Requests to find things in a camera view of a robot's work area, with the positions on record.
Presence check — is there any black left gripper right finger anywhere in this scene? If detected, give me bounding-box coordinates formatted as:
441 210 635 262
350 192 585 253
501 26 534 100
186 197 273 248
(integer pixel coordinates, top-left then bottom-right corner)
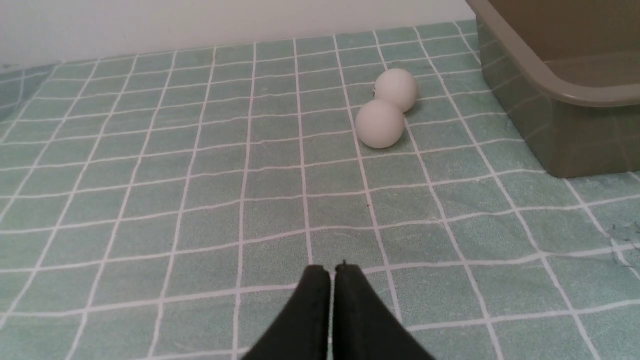
333 263 434 360

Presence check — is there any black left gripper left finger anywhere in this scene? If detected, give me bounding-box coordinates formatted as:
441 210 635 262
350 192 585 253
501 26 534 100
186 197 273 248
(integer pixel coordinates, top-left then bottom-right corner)
242 265 331 360

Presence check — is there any white table-tennis ball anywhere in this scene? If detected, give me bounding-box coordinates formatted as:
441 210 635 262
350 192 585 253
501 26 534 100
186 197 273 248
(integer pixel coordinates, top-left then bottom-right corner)
354 99 405 150
373 68 419 113

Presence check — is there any green checkered tablecloth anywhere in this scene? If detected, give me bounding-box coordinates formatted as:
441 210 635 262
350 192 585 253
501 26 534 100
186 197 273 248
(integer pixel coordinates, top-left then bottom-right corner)
0 20 639 360

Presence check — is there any olive green plastic bin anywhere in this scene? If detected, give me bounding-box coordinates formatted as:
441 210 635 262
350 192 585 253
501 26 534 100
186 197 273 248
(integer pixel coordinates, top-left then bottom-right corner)
467 0 640 178

